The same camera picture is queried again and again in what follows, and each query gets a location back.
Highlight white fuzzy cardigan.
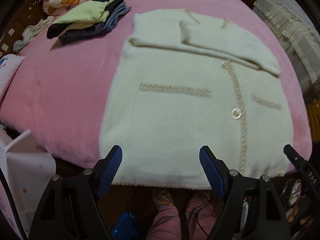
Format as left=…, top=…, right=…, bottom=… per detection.
left=99, top=9, right=293, bottom=189

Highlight wooden drawer cabinet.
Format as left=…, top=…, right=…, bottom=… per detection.
left=306, top=100, right=320, bottom=143

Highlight pink bed blanket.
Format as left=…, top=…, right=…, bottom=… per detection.
left=1, top=0, right=312, bottom=167

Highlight beige ruffled cover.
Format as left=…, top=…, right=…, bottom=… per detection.
left=253, top=0, right=319, bottom=95

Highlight white pillow blue print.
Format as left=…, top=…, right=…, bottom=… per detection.
left=0, top=54, right=25, bottom=100

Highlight black folded garment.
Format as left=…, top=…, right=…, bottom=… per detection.
left=46, top=0, right=125, bottom=41

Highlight small white cloth heap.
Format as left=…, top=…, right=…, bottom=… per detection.
left=13, top=16, right=54, bottom=54

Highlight blue folded jeans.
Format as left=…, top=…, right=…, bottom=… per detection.
left=59, top=0, right=131, bottom=45

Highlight light green folded garment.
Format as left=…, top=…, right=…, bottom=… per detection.
left=53, top=0, right=123, bottom=34

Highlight black cable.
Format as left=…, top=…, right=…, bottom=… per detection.
left=0, top=167, right=28, bottom=240

